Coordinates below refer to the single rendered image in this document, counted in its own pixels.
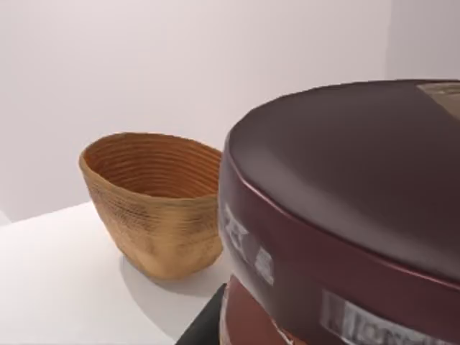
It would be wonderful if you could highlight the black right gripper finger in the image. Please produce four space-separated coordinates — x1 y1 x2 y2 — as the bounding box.
175 282 228 345

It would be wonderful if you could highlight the dark red round container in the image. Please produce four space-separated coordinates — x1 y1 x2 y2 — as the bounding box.
216 79 460 345

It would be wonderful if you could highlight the woven tan basket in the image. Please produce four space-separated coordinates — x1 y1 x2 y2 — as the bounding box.
79 132 224 288

